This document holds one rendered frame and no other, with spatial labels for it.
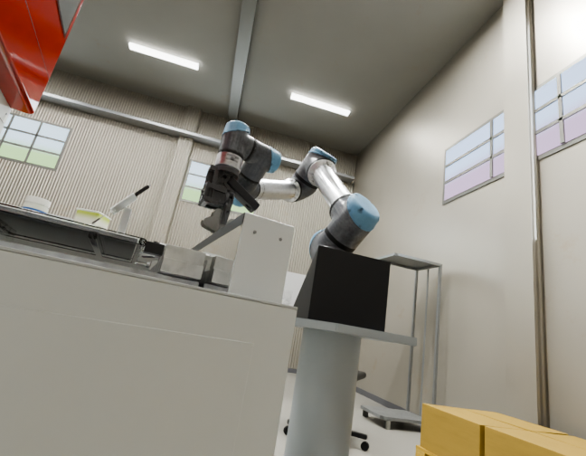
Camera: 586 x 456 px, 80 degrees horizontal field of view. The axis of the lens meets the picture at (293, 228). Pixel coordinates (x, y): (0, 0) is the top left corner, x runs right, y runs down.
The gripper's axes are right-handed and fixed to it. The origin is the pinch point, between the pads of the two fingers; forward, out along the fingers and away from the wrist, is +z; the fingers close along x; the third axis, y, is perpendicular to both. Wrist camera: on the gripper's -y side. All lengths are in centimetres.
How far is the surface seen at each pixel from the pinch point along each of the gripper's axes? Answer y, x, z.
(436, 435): -204, -102, 72
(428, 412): -205, -111, 60
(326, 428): -32, 17, 41
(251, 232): 3.4, 39.9, 6.4
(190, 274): 8.6, 22.4, 13.4
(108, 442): 17, 46, 36
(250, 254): 3.0, 40.0, 10.0
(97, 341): 21, 46, 26
